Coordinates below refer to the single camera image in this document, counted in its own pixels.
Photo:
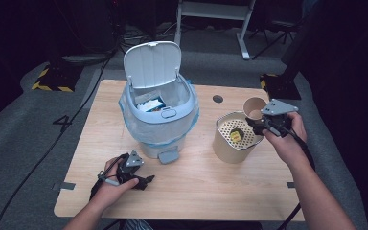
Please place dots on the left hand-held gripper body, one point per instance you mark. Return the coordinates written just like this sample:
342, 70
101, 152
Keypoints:
129, 169

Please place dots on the white and blue pedal bin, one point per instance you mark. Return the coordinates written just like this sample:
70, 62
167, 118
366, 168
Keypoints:
159, 127

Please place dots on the person's striped clothing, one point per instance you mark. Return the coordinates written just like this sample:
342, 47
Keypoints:
137, 224

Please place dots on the black tripod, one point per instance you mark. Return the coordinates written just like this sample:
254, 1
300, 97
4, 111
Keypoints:
278, 32

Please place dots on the person's right hand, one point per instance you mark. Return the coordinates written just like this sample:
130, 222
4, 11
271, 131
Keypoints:
290, 147

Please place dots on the white metal stand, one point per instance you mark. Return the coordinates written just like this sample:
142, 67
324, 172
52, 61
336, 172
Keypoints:
211, 9

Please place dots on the colourful snack box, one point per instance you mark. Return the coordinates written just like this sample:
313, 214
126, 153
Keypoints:
150, 104

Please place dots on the used tea bag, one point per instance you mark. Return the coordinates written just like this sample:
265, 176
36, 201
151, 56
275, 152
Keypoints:
236, 135

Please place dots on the person's left hand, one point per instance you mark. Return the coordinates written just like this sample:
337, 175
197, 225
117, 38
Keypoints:
108, 188

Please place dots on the beige strainer container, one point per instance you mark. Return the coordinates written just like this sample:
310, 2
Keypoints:
226, 150

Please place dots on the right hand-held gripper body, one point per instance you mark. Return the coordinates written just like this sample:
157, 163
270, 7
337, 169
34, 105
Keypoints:
278, 119

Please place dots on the brown paper cup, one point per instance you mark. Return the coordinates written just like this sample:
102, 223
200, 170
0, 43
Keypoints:
252, 104

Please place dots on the black yellow striped base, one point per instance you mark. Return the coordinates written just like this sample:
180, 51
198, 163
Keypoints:
279, 87
54, 80

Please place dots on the grey tape piece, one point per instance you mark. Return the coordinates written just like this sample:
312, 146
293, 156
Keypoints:
64, 185
290, 184

